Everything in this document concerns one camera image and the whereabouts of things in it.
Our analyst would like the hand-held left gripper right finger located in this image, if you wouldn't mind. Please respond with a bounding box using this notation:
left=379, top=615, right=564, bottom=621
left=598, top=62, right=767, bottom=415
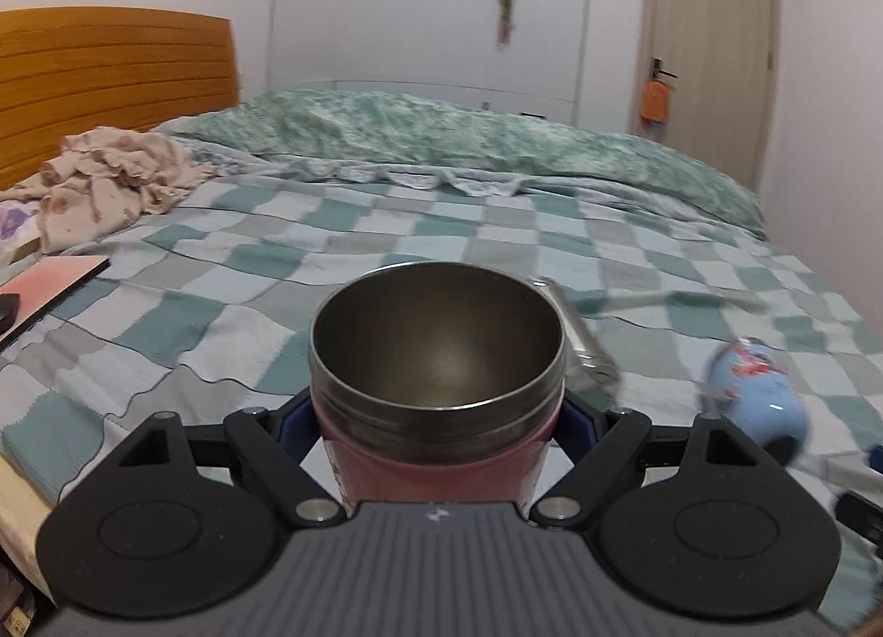
left=530, top=401, right=760, bottom=530

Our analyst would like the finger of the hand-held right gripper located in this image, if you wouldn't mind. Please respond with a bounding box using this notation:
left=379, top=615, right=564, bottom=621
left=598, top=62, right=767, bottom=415
left=833, top=489, right=883, bottom=547

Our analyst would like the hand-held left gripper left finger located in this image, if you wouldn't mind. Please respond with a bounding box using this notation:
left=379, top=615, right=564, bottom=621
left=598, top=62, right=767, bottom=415
left=117, top=395, right=347, bottom=529

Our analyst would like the pink steel-lined cup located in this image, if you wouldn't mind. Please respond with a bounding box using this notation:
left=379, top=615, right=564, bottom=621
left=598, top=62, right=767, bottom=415
left=308, top=262, right=620, bottom=522

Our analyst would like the light blue floral cup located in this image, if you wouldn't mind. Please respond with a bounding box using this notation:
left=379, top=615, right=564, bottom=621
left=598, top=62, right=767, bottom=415
left=699, top=336, right=810, bottom=457

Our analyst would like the checkered green bed sheet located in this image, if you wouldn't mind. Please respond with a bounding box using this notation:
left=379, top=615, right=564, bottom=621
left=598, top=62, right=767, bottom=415
left=0, top=157, right=883, bottom=631

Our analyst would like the pink flat book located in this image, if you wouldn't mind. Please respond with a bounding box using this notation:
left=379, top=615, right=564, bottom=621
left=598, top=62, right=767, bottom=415
left=0, top=254, right=112, bottom=351

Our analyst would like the beige floral cloth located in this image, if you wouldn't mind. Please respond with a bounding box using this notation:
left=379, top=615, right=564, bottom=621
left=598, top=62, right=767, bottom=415
left=0, top=126, right=220, bottom=256

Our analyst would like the green floral quilt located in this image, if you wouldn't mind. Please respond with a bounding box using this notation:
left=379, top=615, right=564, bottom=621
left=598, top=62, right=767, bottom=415
left=153, top=88, right=768, bottom=239

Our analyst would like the orange hanging bag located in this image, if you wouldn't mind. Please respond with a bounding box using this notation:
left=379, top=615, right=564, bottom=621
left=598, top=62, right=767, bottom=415
left=638, top=81, right=669, bottom=126

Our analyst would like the purple patterned pillow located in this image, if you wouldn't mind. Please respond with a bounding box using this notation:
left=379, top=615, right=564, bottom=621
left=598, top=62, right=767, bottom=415
left=0, top=205, right=44, bottom=245

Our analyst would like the wooden headboard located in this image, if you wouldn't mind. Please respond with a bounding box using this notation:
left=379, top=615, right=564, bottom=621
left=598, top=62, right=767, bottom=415
left=0, top=6, right=240, bottom=191

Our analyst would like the beige door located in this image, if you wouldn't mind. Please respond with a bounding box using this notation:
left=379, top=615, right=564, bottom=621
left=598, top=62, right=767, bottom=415
left=626, top=0, right=782, bottom=186

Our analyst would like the hanging green plant ornament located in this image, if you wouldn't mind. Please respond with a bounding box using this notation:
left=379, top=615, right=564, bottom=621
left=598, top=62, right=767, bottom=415
left=494, top=0, right=518, bottom=49

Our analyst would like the white wardrobe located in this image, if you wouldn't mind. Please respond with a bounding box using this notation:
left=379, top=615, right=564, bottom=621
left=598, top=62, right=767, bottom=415
left=265, top=0, right=595, bottom=125

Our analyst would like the wooden bed frame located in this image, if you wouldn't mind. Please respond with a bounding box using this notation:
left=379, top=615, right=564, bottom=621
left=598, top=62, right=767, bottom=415
left=0, top=455, right=65, bottom=611

